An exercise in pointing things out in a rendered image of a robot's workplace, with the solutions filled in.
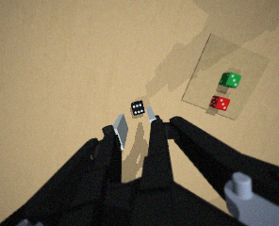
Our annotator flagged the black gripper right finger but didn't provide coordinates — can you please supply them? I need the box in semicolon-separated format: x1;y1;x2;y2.
132;106;279;226

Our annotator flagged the green die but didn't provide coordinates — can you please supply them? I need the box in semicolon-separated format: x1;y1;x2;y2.
219;73;241;89

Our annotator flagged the tan flat mat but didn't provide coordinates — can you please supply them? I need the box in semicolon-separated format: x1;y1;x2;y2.
182;34;270;120

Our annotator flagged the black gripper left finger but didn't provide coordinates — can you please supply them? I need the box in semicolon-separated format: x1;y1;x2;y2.
0;114;128;226

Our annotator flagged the red die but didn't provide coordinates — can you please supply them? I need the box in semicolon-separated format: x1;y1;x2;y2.
209;95;230;111

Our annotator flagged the black die with white pips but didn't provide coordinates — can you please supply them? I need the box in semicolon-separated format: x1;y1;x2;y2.
131;100;145;116

